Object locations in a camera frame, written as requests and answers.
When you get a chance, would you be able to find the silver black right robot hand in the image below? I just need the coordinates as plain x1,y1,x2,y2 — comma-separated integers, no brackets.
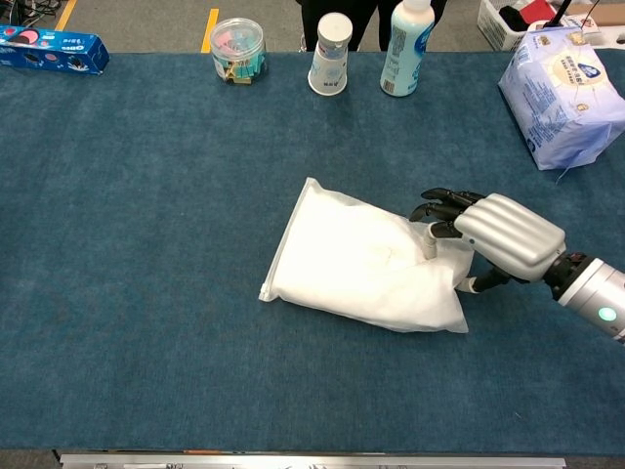
408,188,568,295

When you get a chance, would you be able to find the white plastic-wrapped soft package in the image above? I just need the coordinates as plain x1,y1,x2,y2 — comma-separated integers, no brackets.
258,177,476,334

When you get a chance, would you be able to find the lavender tissue pack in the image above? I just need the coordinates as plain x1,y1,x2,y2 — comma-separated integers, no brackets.
497,26,625,172

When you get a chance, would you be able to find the white plastic basket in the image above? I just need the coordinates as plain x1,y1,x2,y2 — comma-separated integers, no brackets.
476,0,563,53

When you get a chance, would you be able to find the light blue white plastic bottle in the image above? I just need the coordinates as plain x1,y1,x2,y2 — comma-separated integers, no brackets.
380,0,437,98

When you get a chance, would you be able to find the white paper cup bottle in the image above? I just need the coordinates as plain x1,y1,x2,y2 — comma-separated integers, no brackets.
307,13,354,96

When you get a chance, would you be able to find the person in black trousers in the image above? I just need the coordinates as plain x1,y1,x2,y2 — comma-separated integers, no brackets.
295,0,446,53

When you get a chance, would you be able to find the clear jar of binder clips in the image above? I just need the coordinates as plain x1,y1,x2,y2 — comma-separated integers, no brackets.
209,18,268,85

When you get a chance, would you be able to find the blue felt table cloth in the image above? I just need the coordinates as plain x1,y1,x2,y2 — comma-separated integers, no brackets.
0,47,625,459

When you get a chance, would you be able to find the blue Oreo cookie box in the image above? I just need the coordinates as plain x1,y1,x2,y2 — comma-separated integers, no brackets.
0,24,111,76

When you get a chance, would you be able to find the silver aluminium table rail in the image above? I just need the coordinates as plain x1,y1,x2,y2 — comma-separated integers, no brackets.
58,452,567,469

